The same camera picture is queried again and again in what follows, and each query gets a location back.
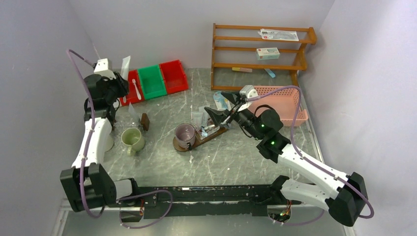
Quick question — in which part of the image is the toothpaste tube orange cap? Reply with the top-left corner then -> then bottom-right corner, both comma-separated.
120,56 -> 131,81

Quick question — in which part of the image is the toothpaste tube red cap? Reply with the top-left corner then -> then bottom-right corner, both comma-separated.
191,112 -> 204,130

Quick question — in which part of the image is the cream toothbrush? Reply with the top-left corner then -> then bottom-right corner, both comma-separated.
132,79 -> 143,102

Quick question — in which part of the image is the purple mug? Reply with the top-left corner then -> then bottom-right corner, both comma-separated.
175,123 -> 196,150

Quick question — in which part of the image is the brown wooden block holder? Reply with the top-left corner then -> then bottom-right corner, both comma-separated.
112,111 -> 150,132

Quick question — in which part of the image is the pale green mug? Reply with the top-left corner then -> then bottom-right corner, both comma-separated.
121,128 -> 145,156

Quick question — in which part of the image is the white enamel mug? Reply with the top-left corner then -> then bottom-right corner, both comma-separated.
104,134 -> 114,152

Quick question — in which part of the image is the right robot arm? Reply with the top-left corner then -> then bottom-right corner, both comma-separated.
204,90 -> 375,227

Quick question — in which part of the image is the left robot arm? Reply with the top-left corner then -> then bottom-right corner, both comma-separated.
60,72 -> 141,212

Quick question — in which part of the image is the oval dark wooden tray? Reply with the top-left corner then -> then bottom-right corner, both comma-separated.
173,127 -> 228,152

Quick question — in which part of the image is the red bin with toothbrushes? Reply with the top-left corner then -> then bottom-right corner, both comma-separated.
120,70 -> 145,106

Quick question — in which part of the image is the yellow pink marker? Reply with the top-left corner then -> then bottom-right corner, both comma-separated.
232,67 -> 253,73

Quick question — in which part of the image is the green plastic bin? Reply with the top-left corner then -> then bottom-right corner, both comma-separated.
138,65 -> 167,100

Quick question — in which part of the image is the pink plastic basket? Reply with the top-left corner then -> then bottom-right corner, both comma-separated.
248,86 -> 309,127

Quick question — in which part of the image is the small white box on shelf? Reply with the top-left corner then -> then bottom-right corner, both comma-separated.
256,47 -> 280,60

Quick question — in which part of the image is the red bin with holder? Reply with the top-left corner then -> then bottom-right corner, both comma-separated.
159,60 -> 189,94

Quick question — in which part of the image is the plastic packet on top shelf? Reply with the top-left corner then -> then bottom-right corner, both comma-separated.
258,29 -> 299,41

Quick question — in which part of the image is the wooden shelf rack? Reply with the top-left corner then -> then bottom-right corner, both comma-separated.
210,23 -> 317,90

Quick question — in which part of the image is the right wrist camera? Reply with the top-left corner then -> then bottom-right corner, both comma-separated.
239,85 -> 258,99

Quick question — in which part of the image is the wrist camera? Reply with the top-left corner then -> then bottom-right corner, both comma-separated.
239,85 -> 258,99
94,58 -> 116,80

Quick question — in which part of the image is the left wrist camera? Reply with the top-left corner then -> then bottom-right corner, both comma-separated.
94,58 -> 116,80

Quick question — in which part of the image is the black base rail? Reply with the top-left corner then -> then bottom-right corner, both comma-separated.
112,184 -> 290,219

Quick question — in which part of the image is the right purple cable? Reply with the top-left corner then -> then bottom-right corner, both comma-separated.
251,86 -> 375,227

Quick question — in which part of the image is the purple cable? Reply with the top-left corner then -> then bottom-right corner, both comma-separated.
66,49 -> 173,230
251,86 -> 375,227

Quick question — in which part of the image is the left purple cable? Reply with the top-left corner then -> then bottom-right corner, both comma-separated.
66,49 -> 173,230

